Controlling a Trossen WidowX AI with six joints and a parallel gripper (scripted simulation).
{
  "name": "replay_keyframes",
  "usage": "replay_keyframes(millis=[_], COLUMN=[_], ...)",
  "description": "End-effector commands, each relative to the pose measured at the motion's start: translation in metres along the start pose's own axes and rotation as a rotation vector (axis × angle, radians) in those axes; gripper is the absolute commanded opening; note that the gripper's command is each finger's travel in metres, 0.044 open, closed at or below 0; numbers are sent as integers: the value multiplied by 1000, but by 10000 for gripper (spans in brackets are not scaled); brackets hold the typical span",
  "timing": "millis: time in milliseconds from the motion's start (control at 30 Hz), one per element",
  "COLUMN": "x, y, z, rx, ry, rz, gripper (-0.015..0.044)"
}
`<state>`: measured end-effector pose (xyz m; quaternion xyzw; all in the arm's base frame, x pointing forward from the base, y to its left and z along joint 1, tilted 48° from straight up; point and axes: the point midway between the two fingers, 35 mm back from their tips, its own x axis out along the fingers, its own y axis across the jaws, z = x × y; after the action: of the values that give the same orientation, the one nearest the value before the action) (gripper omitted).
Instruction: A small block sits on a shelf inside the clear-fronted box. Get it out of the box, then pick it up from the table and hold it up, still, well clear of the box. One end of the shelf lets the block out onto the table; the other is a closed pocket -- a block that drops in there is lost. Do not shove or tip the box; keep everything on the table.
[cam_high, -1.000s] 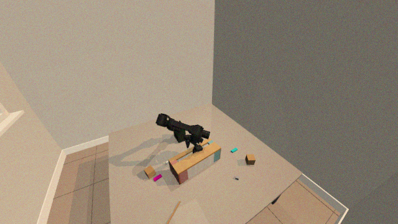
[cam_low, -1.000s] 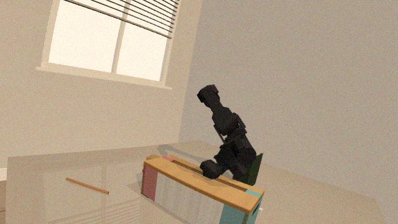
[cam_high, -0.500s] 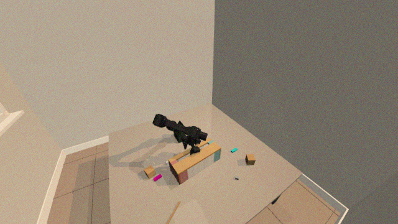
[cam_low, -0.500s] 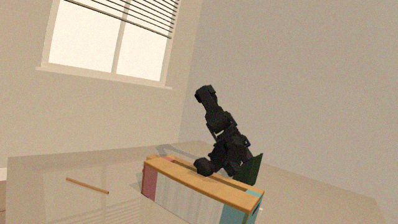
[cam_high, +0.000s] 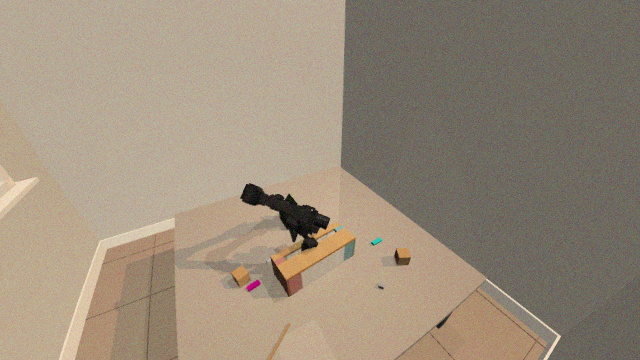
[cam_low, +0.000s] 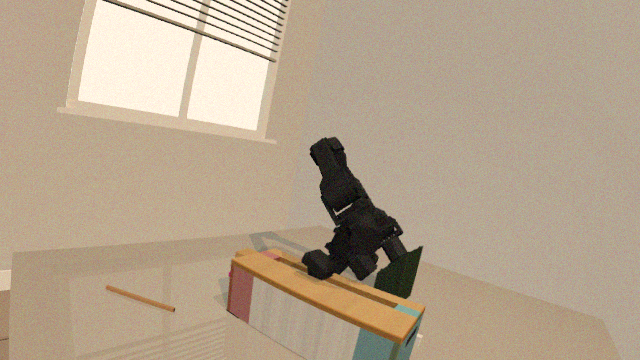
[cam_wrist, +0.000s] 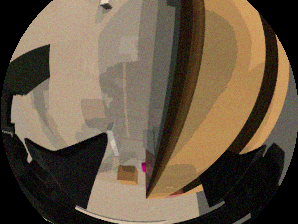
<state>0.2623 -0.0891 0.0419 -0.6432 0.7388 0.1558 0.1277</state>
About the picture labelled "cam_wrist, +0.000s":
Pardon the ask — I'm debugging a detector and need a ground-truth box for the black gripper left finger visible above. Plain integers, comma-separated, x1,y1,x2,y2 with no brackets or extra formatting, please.
24,133,108,209

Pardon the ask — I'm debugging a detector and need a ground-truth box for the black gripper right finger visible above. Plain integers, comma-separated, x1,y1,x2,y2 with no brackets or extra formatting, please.
198,144,266,208

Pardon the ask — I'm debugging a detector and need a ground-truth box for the small magenta block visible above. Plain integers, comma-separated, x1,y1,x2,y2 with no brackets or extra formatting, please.
141,163,146,172

